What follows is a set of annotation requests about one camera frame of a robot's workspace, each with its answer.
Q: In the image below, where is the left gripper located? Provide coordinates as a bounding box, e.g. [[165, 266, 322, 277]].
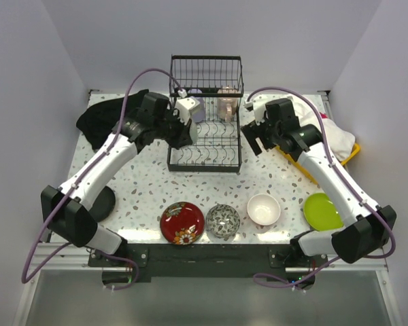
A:
[[153, 109, 192, 150]]

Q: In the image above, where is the lavender plastic cup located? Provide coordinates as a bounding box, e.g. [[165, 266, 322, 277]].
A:
[[188, 88, 206, 124]]

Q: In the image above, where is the pink marbled mug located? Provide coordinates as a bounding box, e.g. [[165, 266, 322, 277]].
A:
[[217, 86, 239, 122]]

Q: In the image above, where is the black wire dish rack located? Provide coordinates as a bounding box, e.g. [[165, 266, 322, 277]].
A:
[[167, 55, 244, 173]]

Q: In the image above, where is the white pink bowl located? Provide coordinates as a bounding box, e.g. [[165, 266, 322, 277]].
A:
[[247, 194, 282, 226]]

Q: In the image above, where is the leaf patterned bowl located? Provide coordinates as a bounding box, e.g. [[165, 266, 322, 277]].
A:
[[205, 204, 241, 239]]

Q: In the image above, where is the red floral plate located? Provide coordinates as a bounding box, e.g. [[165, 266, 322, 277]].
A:
[[160, 202, 205, 245]]

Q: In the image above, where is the celadon green bowl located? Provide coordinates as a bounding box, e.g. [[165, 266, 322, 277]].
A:
[[189, 120, 198, 144]]

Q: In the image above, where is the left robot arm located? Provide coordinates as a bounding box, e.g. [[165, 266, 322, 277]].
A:
[[41, 92, 201, 266]]

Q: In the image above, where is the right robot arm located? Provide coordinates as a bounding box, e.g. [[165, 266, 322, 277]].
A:
[[241, 96, 397, 267]]

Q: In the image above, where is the yellow plastic tray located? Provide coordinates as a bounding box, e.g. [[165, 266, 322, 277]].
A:
[[275, 142, 361, 185]]

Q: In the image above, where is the black cloth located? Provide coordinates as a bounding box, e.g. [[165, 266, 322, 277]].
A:
[[75, 88, 150, 151]]

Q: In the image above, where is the white towel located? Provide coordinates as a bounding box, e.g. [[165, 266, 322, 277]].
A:
[[288, 96, 356, 162]]

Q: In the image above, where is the lime green plate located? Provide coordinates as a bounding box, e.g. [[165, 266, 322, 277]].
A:
[[303, 193, 344, 231]]

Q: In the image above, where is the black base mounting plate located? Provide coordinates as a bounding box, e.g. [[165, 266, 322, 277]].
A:
[[88, 243, 327, 285]]

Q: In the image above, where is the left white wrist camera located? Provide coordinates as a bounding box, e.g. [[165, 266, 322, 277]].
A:
[[174, 88, 196, 125]]

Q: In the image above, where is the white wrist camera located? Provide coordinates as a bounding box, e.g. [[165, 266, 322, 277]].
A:
[[244, 96, 269, 125], [174, 88, 196, 125]]

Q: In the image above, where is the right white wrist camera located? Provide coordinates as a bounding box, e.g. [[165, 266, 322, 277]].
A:
[[244, 96, 269, 125]]

